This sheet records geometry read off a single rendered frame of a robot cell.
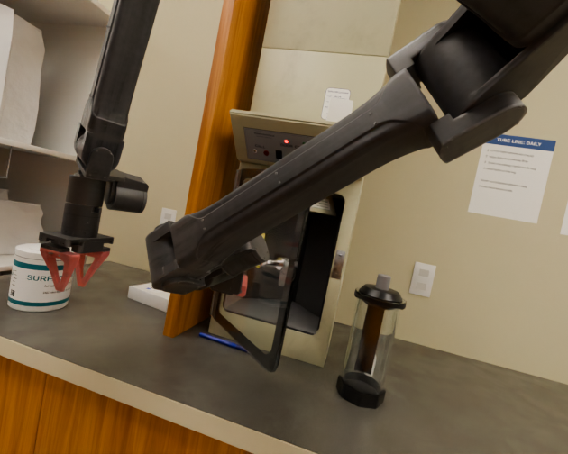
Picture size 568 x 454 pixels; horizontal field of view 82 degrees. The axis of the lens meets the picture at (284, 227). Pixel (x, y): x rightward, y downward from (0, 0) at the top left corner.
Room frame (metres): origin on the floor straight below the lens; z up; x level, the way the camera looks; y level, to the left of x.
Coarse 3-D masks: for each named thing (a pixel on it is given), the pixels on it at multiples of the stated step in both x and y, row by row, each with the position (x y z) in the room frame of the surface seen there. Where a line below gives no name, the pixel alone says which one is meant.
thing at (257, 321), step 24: (264, 168) 0.75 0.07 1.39; (288, 240) 0.63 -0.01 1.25; (288, 264) 0.62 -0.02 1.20; (264, 288) 0.67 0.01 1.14; (288, 288) 0.61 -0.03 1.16; (216, 312) 0.83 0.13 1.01; (240, 312) 0.74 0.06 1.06; (264, 312) 0.66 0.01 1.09; (288, 312) 0.61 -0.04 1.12; (240, 336) 0.72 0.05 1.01; (264, 336) 0.64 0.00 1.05; (264, 360) 0.63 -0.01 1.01
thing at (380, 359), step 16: (368, 304) 0.66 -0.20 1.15; (400, 304) 0.65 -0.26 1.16; (368, 320) 0.66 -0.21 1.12; (384, 320) 0.65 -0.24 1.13; (352, 336) 0.69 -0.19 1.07; (368, 336) 0.66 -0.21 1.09; (384, 336) 0.65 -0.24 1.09; (352, 352) 0.67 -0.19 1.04; (368, 352) 0.65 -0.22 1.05; (384, 352) 0.65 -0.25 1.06; (352, 368) 0.67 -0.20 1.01; (368, 368) 0.65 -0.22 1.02; (384, 368) 0.66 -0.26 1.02; (352, 384) 0.66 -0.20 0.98; (368, 384) 0.65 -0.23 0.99; (384, 384) 0.68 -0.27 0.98
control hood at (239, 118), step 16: (240, 112) 0.75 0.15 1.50; (256, 112) 0.74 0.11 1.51; (240, 128) 0.78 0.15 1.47; (256, 128) 0.76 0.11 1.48; (272, 128) 0.75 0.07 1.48; (288, 128) 0.74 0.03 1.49; (304, 128) 0.72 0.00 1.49; (320, 128) 0.71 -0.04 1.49; (240, 144) 0.81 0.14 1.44; (240, 160) 0.86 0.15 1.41; (256, 160) 0.83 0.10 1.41
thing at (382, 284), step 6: (378, 276) 0.69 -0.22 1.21; (384, 276) 0.69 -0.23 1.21; (378, 282) 0.69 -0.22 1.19; (384, 282) 0.68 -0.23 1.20; (360, 288) 0.70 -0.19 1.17; (366, 288) 0.68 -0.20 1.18; (372, 288) 0.68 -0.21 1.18; (378, 288) 0.69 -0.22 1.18; (384, 288) 0.68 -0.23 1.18; (390, 288) 0.72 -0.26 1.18; (366, 294) 0.67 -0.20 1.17; (372, 294) 0.66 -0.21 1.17; (378, 294) 0.66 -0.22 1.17; (384, 294) 0.66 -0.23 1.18; (390, 294) 0.66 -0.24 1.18; (396, 294) 0.67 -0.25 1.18; (390, 300) 0.65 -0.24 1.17; (396, 300) 0.66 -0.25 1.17; (402, 300) 0.68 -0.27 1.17
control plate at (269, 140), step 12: (252, 132) 0.77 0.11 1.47; (264, 132) 0.76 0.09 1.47; (276, 132) 0.75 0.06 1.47; (252, 144) 0.79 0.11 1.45; (264, 144) 0.78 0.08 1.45; (276, 144) 0.77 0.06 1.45; (288, 144) 0.76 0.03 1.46; (300, 144) 0.75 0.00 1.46; (252, 156) 0.82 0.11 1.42; (264, 156) 0.81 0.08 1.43
